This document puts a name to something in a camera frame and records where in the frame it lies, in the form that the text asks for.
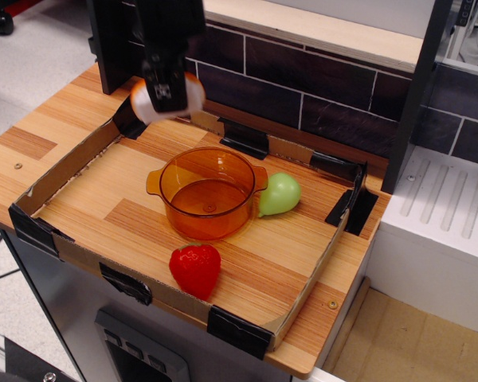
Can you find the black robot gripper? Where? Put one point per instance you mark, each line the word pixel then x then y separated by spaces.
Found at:
pixel 165 28

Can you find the transparent orange plastic pot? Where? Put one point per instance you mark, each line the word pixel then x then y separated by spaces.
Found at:
pixel 208 192

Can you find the cardboard fence with black tape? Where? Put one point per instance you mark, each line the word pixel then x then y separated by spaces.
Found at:
pixel 92 209

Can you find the green toy pear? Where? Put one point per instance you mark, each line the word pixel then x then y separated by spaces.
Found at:
pixel 282 195

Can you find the red toy strawberry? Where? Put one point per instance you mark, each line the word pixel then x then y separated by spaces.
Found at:
pixel 196 269

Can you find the grey toy oven panel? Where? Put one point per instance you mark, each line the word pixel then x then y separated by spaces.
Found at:
pixel 137 357

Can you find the white toy sink drainboard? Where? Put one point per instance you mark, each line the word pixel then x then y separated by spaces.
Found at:
pixel 425 252

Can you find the dark grey vertical post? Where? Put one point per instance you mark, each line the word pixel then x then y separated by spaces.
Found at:
pixel 433 51

